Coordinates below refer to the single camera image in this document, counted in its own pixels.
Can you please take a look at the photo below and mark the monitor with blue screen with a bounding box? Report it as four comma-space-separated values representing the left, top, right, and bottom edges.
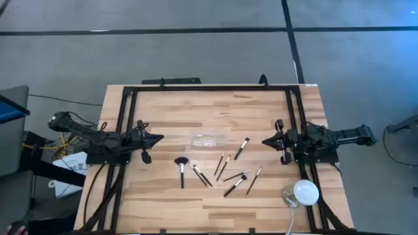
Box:
0, 94, 31, 125

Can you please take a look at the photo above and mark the person's hand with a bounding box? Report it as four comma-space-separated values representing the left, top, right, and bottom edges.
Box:
4, 221, 29, 235

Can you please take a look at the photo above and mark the black desk beam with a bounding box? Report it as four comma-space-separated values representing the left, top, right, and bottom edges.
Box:
19, 130, 86, 188

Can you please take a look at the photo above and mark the table lamp with white shade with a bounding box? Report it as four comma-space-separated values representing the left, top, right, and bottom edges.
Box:
282, 179, 320, 209

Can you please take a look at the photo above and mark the thin black floor cable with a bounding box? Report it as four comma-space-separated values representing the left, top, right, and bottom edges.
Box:
28, 94, 104, 107

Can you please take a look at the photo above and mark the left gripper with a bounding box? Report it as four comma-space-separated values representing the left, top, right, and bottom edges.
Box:
129, 119, 165, 165

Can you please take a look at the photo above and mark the black powder makeup brush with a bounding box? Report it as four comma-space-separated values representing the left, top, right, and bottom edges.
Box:
223, 174, 248, 198

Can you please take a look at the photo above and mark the black power strip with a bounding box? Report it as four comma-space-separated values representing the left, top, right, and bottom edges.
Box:
141, 77, 202, 86

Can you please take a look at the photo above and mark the black metal table frame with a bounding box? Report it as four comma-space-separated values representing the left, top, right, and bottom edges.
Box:
97, 84, 330, 235

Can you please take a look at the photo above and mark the white lamp cable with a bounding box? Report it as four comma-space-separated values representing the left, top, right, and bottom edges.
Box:
286, 206, 295, 235

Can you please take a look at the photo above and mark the black cable bundle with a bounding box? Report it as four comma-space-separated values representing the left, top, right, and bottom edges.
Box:
82, 163, 127, 233
302, 163, 357, 233

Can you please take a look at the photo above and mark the white paper sheet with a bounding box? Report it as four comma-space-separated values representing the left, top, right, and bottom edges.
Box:
48, 151, 89, 199

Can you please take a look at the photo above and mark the thin black makeup brush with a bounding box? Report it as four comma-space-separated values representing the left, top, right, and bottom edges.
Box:
216, 155, 232, 182
222, 169, 252, 183
193, 164, 214, 188
246, 166, 263, 196
214, 151, 226, 177
188, 162, 208, 188

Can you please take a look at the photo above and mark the clear acrylic brush organizer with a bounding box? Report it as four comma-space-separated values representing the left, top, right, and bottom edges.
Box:
189, 129, 230, 148

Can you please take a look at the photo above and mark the black fan makeup brush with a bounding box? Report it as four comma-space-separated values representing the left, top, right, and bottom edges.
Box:
174, 156, 190, 189

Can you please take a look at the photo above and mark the yellow cable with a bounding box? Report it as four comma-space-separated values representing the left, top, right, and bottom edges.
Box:
22, 132, 79, 158

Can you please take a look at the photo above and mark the black stand cable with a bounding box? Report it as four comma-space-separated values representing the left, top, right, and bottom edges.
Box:
382, 125, 418, 168

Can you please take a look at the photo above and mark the black floor stand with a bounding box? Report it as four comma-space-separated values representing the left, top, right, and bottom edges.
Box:
387, 114, 418, 134

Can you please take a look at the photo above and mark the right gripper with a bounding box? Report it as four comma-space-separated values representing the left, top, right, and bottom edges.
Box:
261, 119, 297, 165

